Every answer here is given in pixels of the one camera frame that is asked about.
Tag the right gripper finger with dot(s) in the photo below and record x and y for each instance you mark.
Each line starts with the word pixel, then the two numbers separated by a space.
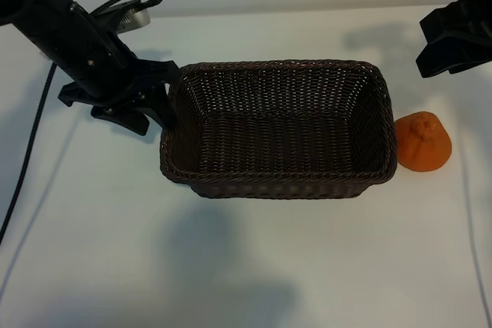
pixel 461 20
pixel 442 58

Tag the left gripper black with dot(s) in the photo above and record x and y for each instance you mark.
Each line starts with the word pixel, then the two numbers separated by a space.
pixel 88 63

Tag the orange fruit with knob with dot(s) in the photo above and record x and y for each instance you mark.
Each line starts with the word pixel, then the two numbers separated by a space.
pixel 423 147

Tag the dark brown wicker basket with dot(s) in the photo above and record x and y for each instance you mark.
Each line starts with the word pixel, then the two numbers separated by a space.
pixel 276 143

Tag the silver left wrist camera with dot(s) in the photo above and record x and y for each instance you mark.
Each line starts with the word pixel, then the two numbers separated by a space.
pixel 134 20

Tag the black left camera bracket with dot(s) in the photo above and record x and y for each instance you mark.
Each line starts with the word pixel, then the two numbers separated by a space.
pixel 105 17

